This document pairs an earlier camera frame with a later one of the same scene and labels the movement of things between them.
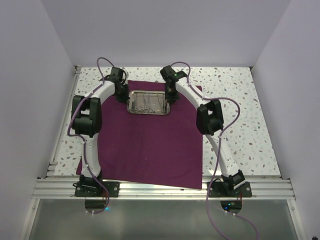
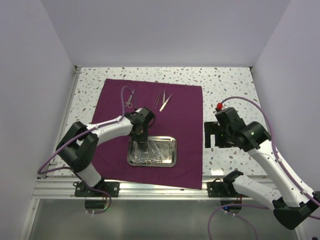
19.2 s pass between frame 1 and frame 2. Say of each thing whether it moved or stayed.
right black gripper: moved
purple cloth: moved
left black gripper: moved
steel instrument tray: moved
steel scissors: moved
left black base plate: stayed
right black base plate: stayed
